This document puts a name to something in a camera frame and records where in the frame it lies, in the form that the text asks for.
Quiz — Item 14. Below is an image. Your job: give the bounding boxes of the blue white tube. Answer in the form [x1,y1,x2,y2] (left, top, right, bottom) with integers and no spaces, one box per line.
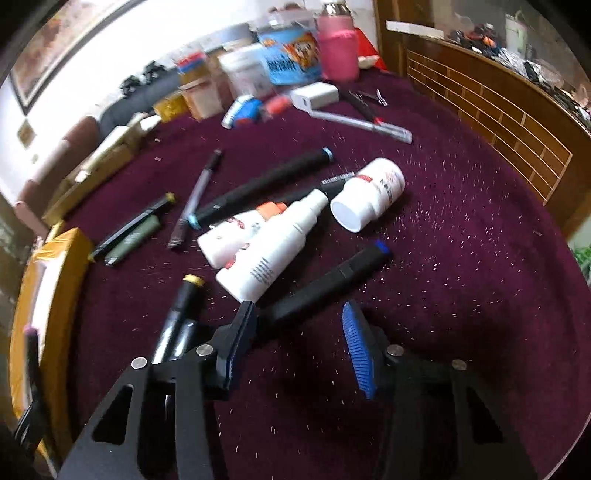
[221,94,265,129]

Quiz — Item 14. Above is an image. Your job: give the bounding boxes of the orange red small item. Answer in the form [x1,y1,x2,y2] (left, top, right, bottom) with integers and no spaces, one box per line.
[262,93,295,119]

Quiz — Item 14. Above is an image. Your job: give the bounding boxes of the black nail clipper tool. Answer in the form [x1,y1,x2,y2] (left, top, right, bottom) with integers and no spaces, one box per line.
[338,87,391,126]

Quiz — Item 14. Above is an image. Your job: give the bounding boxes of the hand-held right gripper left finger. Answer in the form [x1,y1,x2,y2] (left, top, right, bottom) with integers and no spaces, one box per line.
[55,300,259,480]

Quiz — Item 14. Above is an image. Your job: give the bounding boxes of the white dropper bottle red label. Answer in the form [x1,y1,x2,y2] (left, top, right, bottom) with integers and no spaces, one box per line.
[215,188,329,301]

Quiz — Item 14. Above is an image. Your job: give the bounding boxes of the black marker light blue cap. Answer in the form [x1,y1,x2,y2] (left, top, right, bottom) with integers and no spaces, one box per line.
[191,147,335,230]

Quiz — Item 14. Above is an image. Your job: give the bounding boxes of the pink sleeved water bottle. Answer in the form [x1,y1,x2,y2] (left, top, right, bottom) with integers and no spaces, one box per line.
[318,0,361,83]

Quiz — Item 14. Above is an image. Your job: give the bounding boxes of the black marker olive yellow caps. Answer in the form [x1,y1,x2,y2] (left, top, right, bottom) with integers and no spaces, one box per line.
[89,193,177,262]

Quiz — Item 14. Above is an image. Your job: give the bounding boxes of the white plastic tub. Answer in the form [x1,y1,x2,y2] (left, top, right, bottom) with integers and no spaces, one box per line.
[218,43,274,99]

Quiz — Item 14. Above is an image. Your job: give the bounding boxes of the long cardboard box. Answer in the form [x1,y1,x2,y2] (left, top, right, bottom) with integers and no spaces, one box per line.
[43,113,162,223]

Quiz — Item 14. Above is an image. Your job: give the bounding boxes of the clear barrel pen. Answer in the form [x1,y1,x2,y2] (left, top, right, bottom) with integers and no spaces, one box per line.
[167,148,225,251]

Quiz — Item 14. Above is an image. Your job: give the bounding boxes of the brown armchair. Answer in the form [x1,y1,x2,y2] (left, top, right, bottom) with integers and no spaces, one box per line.
[15,115,101,223]

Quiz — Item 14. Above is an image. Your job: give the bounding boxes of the white bottle orange cap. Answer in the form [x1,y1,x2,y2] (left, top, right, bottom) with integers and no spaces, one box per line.
[198,202,288,269]

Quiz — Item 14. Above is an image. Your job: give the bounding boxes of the white flat slab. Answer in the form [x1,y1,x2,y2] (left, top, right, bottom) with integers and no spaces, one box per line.
[385,20,447,41]

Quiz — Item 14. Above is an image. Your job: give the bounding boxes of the yellow taped cardboard tray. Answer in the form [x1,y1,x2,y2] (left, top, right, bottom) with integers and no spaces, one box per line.
[8,222,95,467]

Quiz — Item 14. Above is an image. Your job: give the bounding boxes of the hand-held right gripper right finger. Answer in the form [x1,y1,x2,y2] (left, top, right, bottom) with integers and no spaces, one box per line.
[341,300,539,480]

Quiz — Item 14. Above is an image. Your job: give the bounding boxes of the black marker pink cap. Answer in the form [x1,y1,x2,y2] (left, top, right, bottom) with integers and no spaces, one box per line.
[15,325,49,445]

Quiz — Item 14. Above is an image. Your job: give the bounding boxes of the olive green marker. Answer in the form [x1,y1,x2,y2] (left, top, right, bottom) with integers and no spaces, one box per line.
[103,216,163,268]

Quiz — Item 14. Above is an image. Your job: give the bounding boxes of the black leather sofa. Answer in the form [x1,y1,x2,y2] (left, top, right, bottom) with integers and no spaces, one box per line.
[99,69,182,136]

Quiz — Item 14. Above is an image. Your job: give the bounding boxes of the stack of plastic containers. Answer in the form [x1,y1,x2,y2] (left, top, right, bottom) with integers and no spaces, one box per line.
[174,50,209,75]

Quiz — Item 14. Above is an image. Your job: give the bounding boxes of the yellow tape box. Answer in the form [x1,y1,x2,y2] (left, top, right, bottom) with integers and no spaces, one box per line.
[152,91,186,123]

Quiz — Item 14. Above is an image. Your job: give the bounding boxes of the framed wall picture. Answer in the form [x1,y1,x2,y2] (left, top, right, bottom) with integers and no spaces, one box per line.
[8,0,145,114]

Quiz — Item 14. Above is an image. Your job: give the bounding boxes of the blue label tub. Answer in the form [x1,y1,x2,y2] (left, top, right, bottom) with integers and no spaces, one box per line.
[255,20,322,87]

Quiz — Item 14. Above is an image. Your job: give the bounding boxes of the black marker bright yellow cap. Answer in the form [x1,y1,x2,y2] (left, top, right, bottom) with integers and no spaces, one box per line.
[151,274,205,366]

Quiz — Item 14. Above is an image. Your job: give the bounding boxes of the white charger block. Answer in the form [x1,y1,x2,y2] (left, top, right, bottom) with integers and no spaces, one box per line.
[290,82,341,112]

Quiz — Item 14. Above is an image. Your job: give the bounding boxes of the white pill bottle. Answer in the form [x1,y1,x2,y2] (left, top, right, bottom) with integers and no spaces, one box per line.
[329,157,407,233]

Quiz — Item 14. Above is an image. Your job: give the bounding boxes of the wooden chair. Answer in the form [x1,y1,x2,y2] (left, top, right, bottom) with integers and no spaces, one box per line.
[373,0,576,237]

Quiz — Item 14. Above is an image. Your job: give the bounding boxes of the pile of small tools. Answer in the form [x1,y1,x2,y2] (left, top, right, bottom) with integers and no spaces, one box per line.
[445,17,591,121]

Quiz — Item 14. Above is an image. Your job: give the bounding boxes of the dark purple tablecloth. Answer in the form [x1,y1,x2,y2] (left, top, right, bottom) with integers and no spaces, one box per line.
[60,69,591,480]

